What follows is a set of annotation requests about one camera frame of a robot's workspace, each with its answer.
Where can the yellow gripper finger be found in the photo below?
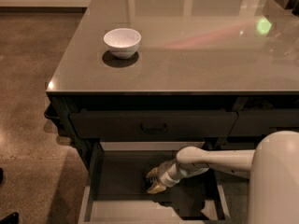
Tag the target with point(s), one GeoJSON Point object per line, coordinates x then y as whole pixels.
{"type": "Point", "coordinates": [155, 188]}
{"type": "Point", "coordinates": [153, 173]}

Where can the top right drawer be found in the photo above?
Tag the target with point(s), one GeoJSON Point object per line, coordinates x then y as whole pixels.
{"type": "Point", "coordinates": [264, 122]}

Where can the white ceramic bowl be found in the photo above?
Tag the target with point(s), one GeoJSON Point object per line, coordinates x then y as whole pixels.
{"type": "Point", "coordinates": [122, 42]}

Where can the dark rxbar blueberry wrapper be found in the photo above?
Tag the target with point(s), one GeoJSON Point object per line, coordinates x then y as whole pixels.
{"type": "Point", "coordinates": [148, 182]}

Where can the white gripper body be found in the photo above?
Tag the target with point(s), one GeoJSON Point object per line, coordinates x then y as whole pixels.
{"type": "Point", "coordinates": [165, 175]}

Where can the black object floor corner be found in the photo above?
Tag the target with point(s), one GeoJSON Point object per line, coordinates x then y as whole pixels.
{"type": "Point", "coordinates": [11, 219]}

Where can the dark counter cabinet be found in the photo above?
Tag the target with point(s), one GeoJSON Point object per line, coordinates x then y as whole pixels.
{"type": "Point", "coordinates": [194, 55]}

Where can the closed top left drawer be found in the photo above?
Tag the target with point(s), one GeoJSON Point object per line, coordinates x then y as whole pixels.
{"type": "Point", "coordinates": [152, 125]}

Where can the open middle drawer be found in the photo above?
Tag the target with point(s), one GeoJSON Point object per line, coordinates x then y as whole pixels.
{"type": "Point", "coordinates": [116, 189]}

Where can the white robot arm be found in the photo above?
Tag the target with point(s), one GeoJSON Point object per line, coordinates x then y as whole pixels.
{"type": "Point", "coordinates": [272, 169]}

